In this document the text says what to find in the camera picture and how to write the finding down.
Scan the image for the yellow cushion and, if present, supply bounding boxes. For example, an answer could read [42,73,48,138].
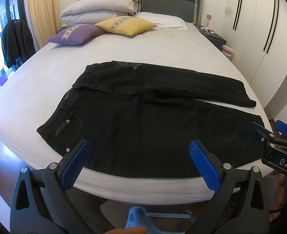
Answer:
[95,16,158,37]

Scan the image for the grey padded headboard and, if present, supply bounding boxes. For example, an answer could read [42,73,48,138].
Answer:
[78,0,204,25]

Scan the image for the bed with white sheet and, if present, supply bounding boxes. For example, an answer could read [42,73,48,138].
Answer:
[0,21,272,206]

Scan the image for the striped bin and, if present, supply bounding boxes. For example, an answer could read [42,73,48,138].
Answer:
[222,45,232,59]

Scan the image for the beige curtain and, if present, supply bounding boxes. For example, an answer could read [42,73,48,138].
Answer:
[28,0,58,50]

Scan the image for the black jacket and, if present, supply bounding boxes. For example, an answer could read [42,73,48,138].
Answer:
[1,19,36,69]

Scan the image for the purple cushion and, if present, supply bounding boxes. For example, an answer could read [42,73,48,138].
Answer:
[48,24,106,45]

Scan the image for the stacked white pillows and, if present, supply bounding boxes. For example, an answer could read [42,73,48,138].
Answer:
[60,0,141,26]

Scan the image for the person's left hand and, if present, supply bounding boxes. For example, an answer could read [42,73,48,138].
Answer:
[108,226,147,234]

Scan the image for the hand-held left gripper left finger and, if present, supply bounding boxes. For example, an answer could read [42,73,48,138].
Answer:
[10,139,93,234]

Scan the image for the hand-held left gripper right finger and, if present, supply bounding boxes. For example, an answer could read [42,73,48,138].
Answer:
[188,139,272,234]

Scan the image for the dark grey nightstand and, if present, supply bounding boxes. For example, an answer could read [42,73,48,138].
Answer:
[198,27,227,49]

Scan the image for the white pillow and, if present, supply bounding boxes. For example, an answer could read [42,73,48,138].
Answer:
[135,12,188,31]

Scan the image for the black pants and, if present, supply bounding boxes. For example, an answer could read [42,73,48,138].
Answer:
[36,60,266,179]

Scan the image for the white wardrobe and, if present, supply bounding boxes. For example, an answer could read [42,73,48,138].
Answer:
[225,0,287,113]

